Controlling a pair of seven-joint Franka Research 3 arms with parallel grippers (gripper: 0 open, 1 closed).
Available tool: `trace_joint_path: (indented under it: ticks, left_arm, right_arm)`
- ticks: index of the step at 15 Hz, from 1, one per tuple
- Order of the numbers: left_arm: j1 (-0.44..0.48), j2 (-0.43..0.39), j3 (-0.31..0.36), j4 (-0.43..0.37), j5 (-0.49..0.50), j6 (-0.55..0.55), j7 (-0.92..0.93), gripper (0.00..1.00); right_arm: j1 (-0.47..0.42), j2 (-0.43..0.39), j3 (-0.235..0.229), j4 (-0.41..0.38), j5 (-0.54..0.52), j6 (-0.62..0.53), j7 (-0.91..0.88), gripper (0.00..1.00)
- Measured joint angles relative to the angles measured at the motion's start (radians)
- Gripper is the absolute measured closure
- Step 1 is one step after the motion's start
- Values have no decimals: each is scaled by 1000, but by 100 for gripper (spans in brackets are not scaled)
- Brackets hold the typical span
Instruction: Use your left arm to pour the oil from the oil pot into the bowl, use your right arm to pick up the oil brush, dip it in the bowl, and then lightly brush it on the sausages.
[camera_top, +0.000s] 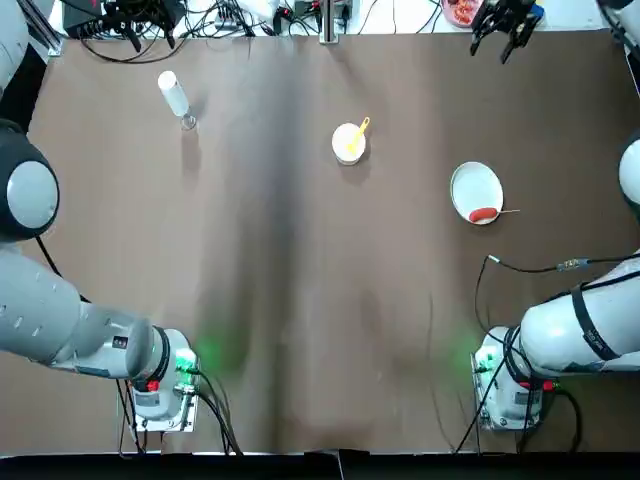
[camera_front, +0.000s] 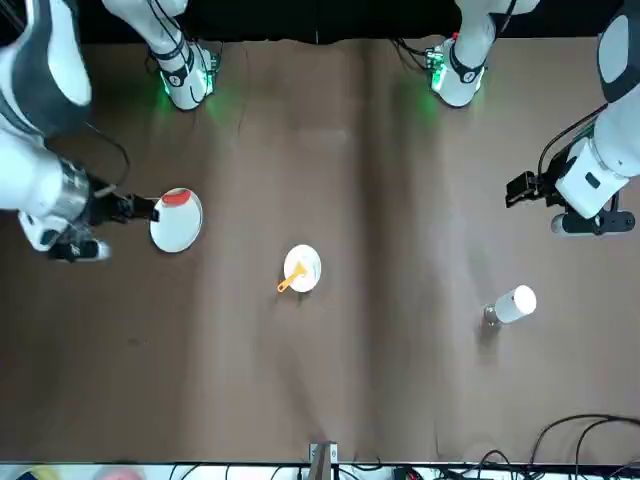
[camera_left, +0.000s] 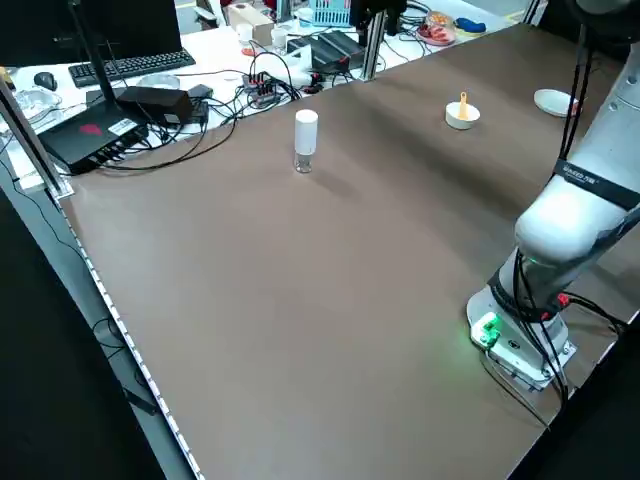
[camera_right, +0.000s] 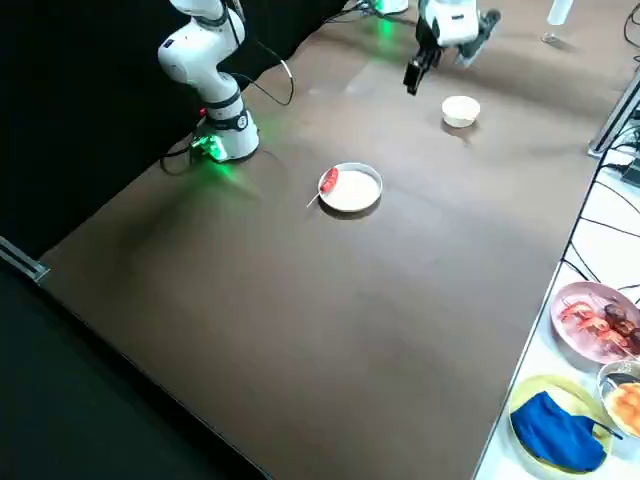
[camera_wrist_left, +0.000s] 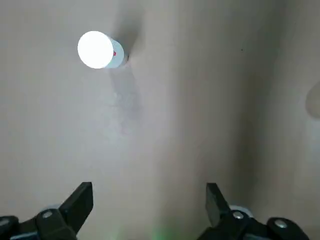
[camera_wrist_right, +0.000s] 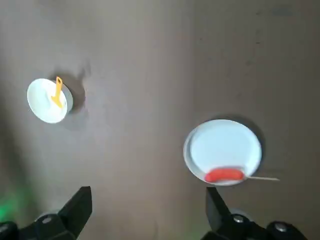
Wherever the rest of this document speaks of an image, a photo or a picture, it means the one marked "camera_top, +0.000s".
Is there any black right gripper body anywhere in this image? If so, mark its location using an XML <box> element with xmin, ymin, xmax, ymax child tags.
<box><xmin>482</xmin><ymin>0</ymin><xmax>544</xmax><ymax>31</ymax></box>

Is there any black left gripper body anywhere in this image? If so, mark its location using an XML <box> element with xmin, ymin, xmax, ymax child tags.
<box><xmin>104</xmin><ymin>0</ymin><xmax>184</xmax><ymax>24</ymax></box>

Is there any small white bowl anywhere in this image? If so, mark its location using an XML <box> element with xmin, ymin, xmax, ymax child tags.
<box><xmin>331</xmin><ymin>122</ymin><xmax>371</xmax><ymax>166</ymax></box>

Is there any pink plate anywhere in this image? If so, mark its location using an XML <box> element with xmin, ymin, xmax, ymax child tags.
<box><xmin>442</xmin><ymin>0</ymin><xmax>489</xmax><ymax>27</ymax></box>

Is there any black box with red logo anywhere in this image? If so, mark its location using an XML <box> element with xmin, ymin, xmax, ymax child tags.
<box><xmin>62</xmin><ymin>0</ymin><xmax>109</xmax><ymax>39</ymax></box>

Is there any hub with red plugs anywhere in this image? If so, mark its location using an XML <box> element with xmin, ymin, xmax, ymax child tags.
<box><xmin>214</xmin><ymin>0</ymin><xmax>251</xmax><ymax>26</ymax></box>

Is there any white round plate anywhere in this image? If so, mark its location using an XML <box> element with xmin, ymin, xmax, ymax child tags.
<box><xmin>449</xmin><ymin>161</ymin><xmax>505</xmax><ymax>226</ymax></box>

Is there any red sausage on skewer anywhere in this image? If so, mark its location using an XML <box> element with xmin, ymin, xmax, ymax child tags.
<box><xmin>468</xmin><ymin>206</ymin><xmax>521</xmax><ymax>224</ymax></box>

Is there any aluminium profile post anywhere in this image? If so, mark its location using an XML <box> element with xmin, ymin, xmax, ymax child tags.
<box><xmin>19</xmin><ymin>0</ymin><xmax>64</xmax><ymax>56</ymax></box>
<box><xmin>321</xmin><ymin>0</ymin><xmax>347</xmax><ymax>45</ymax></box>

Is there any black cable with inline connector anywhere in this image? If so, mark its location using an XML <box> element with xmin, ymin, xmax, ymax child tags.
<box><xmin>474</xmin><ymin>253</ymin><xmax>640</xmax><ymax>331</ymax></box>

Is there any black right foot cable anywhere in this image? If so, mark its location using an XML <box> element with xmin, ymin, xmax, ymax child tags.
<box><xmin>452</xmin><ymin>344</ymin><xmax>584</xmax><ymax>454</ymax></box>

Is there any black foot cable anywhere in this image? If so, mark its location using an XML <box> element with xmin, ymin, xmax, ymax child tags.
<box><xmin>117</xmin><ymin>369</ymin><xmax>244</xmax><ymax>456</ymax></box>
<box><xmin>452</xmin><ymin>344</ymin><xmax>584</xmax><ymax>454</ymax></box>

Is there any black left foot cable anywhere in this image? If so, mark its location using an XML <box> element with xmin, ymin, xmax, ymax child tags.
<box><xmin>117</xmin><ymin>369</ymin><xmax>244</xmax><ymax>456</ymax></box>

